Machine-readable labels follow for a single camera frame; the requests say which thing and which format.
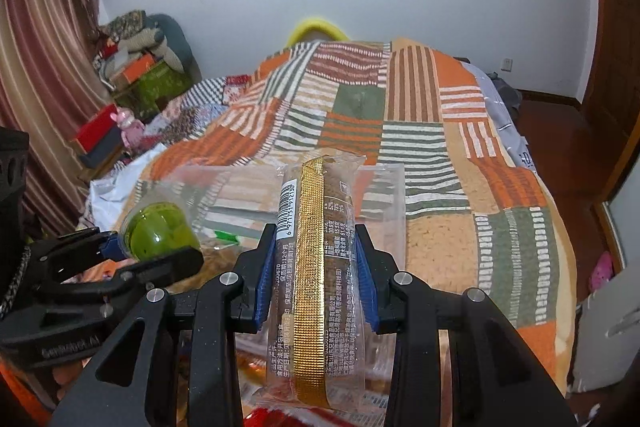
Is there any pink plush toy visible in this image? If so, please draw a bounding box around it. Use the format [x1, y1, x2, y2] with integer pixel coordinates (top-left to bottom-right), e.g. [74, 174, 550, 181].
[116, 107, 147, 154]

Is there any red gift box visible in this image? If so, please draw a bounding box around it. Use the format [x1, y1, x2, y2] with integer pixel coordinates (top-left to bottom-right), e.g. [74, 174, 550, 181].
[74, 104, 122, 154]

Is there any orange cardboard box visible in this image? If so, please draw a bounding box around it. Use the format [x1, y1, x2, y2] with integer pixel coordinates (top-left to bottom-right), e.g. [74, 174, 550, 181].
[110, 52, 157, 88]

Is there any orange patchwork blanket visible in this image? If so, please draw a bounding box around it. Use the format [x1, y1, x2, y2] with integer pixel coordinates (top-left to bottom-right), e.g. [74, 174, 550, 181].
[134, 38, 575, 397]

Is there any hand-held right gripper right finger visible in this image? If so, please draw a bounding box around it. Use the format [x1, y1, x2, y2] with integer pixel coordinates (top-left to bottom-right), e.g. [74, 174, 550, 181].
[354, 223, 578, 427]

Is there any brown wooden door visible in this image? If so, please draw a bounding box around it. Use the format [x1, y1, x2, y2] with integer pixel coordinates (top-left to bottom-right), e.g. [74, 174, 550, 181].
[580, 0, 640, 212]

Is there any floral quilt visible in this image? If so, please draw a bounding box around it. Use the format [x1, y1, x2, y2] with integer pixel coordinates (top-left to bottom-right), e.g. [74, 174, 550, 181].
[142, 74, 253, 150]

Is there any orange snack packet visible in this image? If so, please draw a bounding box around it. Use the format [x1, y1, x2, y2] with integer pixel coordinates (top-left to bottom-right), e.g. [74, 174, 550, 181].
[239, 347, 297, 389]

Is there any striped brown curtain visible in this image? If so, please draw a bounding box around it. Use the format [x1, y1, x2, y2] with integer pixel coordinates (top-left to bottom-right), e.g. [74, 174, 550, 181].
[0, 0, 107, 239]

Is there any gold striped clear snack packet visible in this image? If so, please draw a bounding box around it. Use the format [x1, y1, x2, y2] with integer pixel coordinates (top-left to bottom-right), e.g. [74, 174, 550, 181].
[250, 154, 392, 412]

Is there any green patterned box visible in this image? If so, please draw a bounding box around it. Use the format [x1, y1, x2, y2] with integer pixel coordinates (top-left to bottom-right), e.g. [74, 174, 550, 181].
[112, 61, 194, 118]

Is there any clear plastic storage box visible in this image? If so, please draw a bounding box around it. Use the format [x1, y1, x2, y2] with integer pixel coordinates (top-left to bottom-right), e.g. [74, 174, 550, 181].
[132, 162, 408, 413]

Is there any grey bed sheet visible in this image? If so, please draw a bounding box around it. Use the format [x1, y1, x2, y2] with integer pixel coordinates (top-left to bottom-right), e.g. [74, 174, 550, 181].
[459, 57, 540, 180]

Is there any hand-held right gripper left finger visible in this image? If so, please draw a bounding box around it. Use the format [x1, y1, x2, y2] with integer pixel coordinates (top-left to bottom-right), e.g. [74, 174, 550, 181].
[50, 223, 278, 427]

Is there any green round snack cup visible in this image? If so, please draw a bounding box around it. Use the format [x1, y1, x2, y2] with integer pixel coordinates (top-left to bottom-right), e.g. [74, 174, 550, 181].
[118, 202, 203, 261]

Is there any pink slipper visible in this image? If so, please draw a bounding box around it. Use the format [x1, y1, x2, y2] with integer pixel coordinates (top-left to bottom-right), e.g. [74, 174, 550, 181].
[590, 251, 615, 291]

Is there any red snack packet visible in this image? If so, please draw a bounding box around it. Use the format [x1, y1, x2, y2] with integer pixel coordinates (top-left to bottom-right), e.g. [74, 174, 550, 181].
[244, 407, 392, 427]

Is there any white cabinet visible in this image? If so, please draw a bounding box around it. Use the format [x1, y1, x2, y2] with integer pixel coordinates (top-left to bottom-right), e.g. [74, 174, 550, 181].
[571, 257, 640, 397]

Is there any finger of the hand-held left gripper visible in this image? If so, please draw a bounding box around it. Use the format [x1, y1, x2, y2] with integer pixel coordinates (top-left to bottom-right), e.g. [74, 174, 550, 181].
[35, 246, 206, 314]
[29, 227, 130, 290]

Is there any white crumpled cloth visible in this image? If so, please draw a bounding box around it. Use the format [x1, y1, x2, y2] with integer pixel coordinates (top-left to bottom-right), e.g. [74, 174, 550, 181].
[84, 142, 169, 229]

